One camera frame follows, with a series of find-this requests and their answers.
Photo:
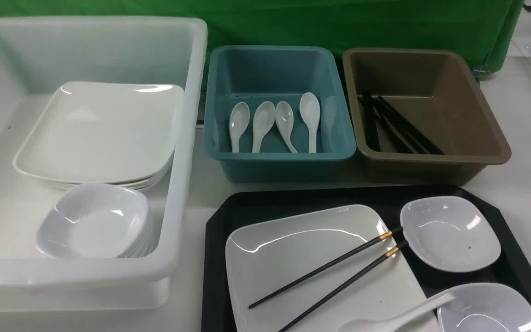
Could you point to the white square rice plate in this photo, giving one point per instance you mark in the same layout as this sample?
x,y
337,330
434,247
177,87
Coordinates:
x,y
264,257

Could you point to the white bowl tray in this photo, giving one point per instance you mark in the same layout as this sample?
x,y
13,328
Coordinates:
x,y
450,234
485,307

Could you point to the black serving tray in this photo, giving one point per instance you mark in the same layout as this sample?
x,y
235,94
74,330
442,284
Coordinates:
x,y
248,208

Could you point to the green backdrop cloth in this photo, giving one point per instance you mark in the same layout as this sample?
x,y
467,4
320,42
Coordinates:
x,y
478,30

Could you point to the black chopstick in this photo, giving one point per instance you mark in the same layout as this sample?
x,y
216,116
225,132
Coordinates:
x,y
345,284
327,265

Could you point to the stack of white square plates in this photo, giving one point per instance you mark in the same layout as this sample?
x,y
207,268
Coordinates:
x,y
96,132

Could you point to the white spoon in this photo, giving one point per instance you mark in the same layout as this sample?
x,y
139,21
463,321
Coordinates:
x,y
310,111
263,121
237,124
396,322
284,118

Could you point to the teal plastic bin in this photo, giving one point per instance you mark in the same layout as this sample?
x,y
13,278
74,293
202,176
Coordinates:
x,y
255,74

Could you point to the black chopsticks in brown bin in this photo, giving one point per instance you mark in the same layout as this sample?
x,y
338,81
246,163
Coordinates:
x,y
404,136

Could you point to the stack of white bowls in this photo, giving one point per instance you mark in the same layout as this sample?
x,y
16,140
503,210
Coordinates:
x,y
97,221

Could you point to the brown plastic bin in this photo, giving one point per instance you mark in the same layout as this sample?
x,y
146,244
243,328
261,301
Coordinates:
x,y
436,91

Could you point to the large white plastic tub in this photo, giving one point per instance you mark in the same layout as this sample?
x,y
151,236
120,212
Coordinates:
x,y
38,54

